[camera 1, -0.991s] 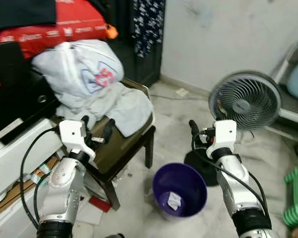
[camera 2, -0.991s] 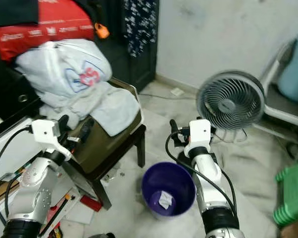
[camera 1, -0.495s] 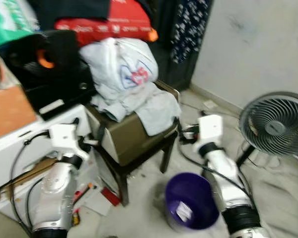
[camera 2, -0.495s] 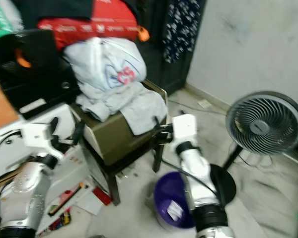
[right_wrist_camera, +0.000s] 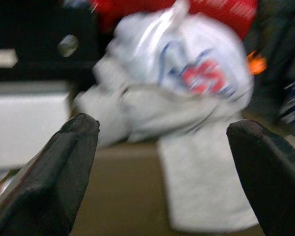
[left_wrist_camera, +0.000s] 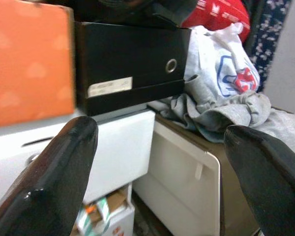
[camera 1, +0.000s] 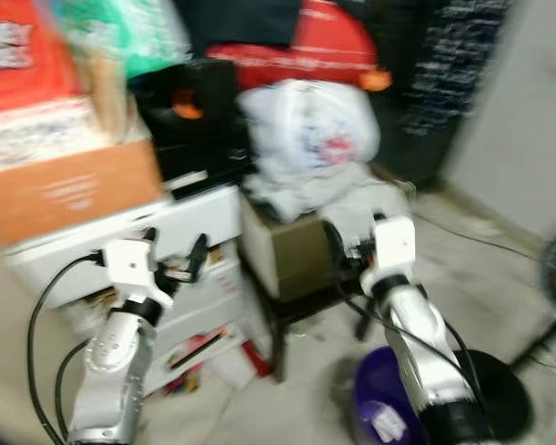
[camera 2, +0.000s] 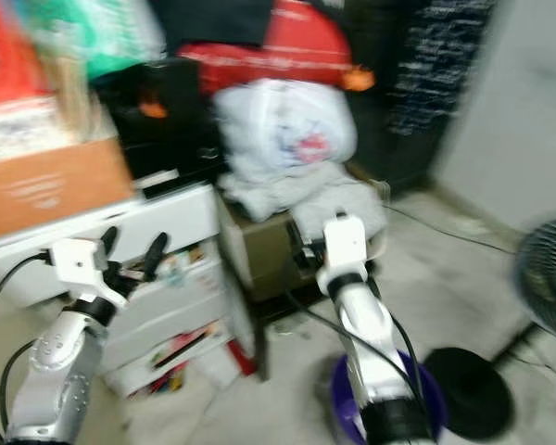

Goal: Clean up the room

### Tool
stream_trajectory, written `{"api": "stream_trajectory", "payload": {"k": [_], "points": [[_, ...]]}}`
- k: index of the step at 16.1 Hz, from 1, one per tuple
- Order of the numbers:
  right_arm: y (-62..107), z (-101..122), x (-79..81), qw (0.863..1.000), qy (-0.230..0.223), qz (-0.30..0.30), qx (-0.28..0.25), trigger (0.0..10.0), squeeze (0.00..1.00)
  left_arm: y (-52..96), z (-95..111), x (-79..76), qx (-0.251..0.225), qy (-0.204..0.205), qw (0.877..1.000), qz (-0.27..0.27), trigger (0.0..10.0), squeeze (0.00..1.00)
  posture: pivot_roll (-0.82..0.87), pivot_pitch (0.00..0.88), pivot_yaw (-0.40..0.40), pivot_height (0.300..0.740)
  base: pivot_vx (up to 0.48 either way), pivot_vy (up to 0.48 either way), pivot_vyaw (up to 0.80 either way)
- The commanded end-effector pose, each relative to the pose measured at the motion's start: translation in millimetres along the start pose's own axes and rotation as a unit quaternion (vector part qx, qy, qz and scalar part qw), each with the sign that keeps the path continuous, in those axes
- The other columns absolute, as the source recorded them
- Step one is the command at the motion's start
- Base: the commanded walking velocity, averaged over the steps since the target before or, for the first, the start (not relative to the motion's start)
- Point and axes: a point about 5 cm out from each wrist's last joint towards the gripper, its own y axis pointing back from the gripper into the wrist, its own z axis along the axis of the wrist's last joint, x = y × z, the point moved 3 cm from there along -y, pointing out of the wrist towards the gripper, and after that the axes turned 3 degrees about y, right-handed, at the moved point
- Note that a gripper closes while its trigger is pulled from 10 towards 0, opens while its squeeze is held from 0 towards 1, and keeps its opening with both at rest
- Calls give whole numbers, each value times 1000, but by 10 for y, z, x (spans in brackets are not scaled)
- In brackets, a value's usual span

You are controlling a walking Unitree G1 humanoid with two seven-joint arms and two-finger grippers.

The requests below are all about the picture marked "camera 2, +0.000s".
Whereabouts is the red printed shirt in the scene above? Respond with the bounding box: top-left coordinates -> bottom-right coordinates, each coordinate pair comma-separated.
0,0 -> 57,108

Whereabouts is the black written board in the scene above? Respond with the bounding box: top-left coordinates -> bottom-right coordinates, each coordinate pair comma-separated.
375,0 -> 497,182

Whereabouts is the black box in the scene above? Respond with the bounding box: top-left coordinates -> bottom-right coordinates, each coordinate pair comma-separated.
102,57 -> 228,191

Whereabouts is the brown wooden box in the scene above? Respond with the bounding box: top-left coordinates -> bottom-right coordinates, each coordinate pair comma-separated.
216,195 -> 325,302

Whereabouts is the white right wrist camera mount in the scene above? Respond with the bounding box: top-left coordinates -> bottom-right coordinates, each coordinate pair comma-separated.
317,213 -> 370,290

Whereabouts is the grey cloth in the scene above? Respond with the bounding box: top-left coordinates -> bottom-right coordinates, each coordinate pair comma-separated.
220,162 -> 390,242

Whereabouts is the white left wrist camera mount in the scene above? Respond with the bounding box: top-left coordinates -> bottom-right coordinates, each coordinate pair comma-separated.
48,238 -> 121,302

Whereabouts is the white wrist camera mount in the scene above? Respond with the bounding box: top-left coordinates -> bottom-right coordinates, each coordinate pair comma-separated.
317,213 -> 370,290
48,238 -> 121,302

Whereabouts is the white drawer unit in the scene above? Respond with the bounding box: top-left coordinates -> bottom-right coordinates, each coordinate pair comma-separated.
0,184 -> 246,398

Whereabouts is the black garment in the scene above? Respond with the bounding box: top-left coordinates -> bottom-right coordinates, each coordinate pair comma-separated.
148,0 -> 284,52

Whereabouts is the white patterned box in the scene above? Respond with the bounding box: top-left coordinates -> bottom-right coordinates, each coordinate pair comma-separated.
0,97 -> 121,163

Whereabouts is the red fabric hat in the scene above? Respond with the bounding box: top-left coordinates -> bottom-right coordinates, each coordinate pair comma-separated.
179,0 -> 376,94

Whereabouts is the white plastic bag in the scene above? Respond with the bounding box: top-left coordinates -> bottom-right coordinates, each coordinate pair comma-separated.
213,79 -> 358,182

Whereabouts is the orange cardboard box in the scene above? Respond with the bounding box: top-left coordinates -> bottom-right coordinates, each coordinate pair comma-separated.
0,139 -> 135,242

